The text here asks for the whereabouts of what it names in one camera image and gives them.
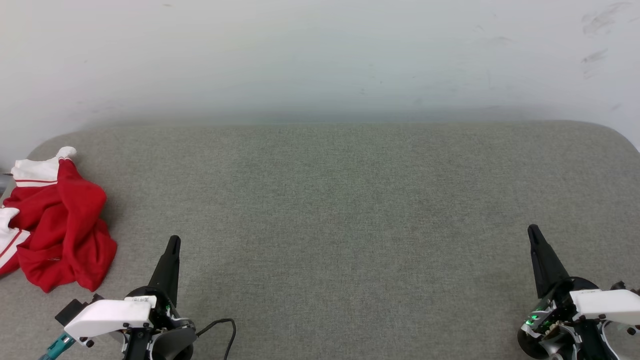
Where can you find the red and white jersey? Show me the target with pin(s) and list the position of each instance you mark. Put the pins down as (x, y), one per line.
(65, 220)

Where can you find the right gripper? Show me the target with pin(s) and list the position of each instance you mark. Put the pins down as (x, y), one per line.
(605, 305)

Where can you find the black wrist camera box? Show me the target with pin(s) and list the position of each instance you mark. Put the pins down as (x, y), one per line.
(70, 311)

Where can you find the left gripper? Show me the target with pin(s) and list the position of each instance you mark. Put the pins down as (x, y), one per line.
(110, 316)

